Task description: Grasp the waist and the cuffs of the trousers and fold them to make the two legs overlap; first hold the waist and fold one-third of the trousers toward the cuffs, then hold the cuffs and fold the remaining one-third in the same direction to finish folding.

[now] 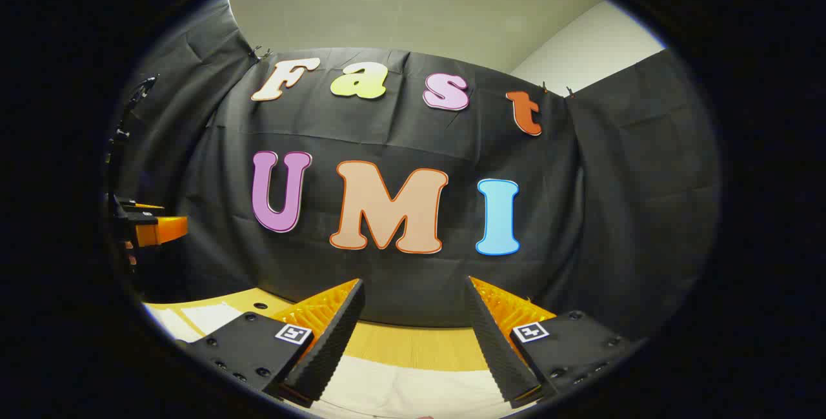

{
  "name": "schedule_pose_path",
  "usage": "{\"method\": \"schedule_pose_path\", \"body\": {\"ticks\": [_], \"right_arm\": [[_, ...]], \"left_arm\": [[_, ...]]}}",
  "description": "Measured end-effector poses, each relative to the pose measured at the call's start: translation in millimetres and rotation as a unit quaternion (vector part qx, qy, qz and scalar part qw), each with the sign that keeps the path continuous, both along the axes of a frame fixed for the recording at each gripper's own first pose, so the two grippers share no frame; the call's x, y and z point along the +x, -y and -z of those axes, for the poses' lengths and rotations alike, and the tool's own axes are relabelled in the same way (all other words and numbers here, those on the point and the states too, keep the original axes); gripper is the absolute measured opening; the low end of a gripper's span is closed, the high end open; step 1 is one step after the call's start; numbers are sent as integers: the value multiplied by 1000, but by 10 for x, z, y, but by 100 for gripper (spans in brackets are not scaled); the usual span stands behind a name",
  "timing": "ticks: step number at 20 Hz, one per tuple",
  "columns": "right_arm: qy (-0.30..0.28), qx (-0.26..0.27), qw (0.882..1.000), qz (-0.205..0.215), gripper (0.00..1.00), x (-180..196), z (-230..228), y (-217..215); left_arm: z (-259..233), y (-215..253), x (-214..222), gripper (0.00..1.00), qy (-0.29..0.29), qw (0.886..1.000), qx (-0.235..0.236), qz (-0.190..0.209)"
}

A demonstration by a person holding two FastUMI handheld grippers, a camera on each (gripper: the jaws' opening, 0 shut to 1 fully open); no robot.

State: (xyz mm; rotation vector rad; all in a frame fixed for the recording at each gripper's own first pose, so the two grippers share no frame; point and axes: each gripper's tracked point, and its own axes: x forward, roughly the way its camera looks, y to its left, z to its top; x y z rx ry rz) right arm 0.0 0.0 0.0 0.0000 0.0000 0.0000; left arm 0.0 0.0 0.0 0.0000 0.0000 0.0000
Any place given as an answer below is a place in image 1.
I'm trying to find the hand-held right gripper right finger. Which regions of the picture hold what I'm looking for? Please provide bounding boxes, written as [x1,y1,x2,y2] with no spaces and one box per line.
[465,275,641,409]

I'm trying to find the black backdrop cloth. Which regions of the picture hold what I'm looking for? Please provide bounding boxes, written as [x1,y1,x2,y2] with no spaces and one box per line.
[106,0,720,342]

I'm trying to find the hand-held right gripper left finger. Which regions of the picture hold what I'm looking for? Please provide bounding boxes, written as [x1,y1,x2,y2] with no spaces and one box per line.
[176,279,366,408]

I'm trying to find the cream white jeans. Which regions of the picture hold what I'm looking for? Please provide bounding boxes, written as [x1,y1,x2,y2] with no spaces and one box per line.
[147,303,536,419]

